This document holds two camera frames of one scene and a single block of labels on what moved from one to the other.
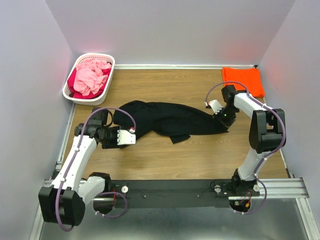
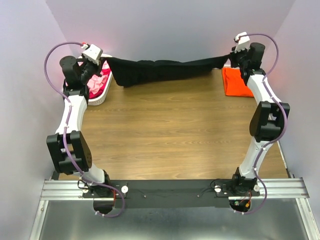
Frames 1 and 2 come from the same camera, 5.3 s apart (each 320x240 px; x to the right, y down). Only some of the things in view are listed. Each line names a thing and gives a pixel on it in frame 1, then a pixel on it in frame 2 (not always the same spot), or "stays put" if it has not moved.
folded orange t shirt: (250, 77) stays put
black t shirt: (175, 121) -> (123, 71)
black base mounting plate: (178, 193) stays put
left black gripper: (113, 145) -> (97, 67)
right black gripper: (224, 124) -> (233, 54)
